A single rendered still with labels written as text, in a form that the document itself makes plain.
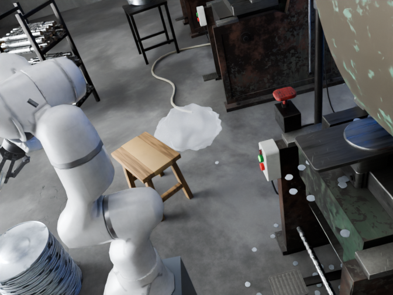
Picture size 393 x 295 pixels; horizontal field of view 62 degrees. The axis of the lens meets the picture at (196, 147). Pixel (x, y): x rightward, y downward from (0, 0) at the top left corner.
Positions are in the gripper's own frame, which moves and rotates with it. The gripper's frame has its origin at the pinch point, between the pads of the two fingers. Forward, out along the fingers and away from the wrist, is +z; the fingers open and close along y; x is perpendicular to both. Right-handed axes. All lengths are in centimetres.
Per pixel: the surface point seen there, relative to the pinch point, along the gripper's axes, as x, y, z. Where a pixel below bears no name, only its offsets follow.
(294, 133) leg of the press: 26, -75, -71
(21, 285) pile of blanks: 15.9, -20.1, 37.1
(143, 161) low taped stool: -27, -59, -9
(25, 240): -0.7, -17.4, 29.8
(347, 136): 50, -66, -83
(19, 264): 10.7, -16.7, 30.9
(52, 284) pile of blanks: 14, -33, 38
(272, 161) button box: 30, -71, -60
